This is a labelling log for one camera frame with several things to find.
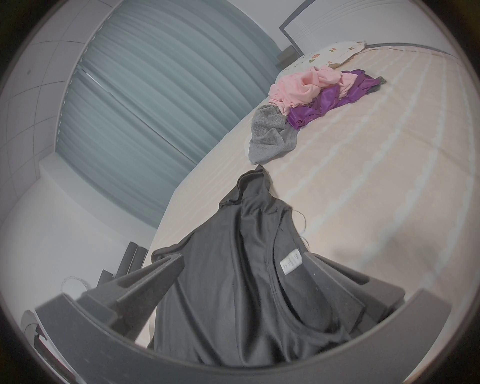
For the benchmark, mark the white printed pillow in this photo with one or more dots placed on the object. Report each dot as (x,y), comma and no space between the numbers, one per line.
(330,54)

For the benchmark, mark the pink garment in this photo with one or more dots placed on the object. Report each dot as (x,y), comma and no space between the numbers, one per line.
(300,88)

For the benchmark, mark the black T-shirt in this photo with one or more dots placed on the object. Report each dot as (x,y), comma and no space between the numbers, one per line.
(232,281)

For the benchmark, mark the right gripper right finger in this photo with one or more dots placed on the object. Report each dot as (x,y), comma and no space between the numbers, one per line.
(348,292)

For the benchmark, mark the grey bedside table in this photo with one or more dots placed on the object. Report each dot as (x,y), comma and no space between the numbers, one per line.
(288,55)

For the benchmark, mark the bed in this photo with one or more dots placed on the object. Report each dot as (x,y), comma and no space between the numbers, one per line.
(375,168)

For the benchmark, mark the purple garment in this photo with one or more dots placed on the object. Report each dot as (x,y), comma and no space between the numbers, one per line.
(326,101)

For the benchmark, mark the grey garment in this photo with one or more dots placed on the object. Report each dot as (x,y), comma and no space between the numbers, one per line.
(268,138)

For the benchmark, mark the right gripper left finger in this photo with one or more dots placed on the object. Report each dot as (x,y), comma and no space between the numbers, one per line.
(142,292)

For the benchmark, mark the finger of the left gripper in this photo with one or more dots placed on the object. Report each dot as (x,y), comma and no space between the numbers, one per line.
(142,292)

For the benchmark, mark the black chest of drawers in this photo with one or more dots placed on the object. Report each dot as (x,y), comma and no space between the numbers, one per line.
(131,258)

